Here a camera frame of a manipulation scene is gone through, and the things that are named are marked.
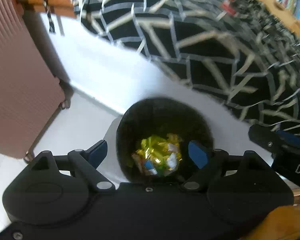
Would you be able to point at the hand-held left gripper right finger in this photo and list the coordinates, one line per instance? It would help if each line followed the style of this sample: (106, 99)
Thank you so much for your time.
(197, 155)

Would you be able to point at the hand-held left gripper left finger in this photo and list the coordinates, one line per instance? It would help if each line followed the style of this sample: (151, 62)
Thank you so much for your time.
(98, 151)

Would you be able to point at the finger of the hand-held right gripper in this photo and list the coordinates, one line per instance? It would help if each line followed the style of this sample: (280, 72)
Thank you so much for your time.
(262, 137)
(292, 138)

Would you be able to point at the gold foil wrapper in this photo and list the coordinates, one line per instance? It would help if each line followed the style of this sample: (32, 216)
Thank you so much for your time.
(152, 147)

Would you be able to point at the white blue paper packet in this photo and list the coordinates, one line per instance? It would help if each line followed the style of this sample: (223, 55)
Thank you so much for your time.
(148, 166)

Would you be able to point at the trash bin with black bag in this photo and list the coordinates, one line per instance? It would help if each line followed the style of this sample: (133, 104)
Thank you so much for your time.
(165, 115)

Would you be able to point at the person's yellow brown clothing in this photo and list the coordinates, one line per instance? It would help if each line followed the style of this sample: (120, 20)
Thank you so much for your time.
(277, 225)

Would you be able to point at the black white patterned blanket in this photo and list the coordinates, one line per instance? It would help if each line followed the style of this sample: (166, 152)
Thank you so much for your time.
(202, 55)

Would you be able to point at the pink ribbed suitcase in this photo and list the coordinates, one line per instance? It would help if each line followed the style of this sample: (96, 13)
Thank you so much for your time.
(20, 80)

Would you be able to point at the wooden drawer shelf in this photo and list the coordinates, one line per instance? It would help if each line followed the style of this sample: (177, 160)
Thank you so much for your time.
(277, 10)

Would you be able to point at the red white packet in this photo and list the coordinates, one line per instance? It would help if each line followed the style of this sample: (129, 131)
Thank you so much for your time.
(227, 5)

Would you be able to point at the brown wooden stand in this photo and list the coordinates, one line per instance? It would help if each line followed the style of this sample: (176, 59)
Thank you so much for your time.
(62, 7)

